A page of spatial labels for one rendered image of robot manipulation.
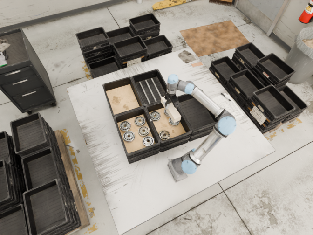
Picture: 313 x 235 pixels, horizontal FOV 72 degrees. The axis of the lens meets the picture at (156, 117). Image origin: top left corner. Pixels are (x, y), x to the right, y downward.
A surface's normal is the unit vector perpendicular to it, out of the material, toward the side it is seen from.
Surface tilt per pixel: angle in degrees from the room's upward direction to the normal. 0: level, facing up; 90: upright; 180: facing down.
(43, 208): 0
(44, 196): 0
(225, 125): 41
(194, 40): 0
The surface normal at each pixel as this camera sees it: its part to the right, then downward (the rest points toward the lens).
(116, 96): 0.03, -0.52
